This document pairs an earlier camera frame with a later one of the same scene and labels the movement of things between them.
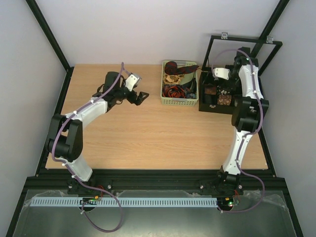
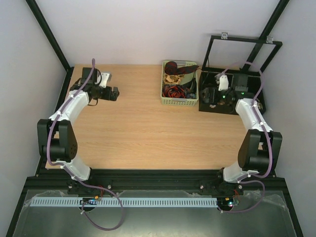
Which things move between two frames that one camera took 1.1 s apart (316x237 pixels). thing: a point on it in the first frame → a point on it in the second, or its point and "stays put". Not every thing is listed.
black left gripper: x=139 y=99 → x=108 y=96
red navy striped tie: x=173 y=91 stays put
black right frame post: x=269 y=27 stays put
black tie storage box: x=218 y=96 stays put
